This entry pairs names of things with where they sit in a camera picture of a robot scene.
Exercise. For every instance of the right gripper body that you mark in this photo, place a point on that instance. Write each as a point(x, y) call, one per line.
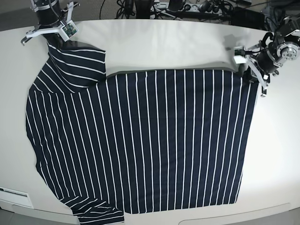
point(47, 20)

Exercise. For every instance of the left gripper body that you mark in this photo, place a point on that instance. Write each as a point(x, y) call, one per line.
point(265, 63)

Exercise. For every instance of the navy white striped T-shirt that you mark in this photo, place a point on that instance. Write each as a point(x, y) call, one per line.
point(138, 142)

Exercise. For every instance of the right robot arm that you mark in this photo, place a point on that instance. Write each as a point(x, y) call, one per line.
point(44, 4)

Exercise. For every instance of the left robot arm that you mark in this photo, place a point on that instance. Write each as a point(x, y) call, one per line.
point(280, 46)

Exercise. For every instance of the black box on floor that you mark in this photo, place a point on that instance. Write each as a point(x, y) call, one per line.
point(247, 18)

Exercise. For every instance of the white power strip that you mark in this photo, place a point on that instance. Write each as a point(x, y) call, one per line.
point(205, 7)

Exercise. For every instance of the white label on table edge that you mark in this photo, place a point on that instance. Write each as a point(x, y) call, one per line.
point(15, 197)

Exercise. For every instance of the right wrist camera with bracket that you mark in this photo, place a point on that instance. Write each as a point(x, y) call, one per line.
point(67, 28)

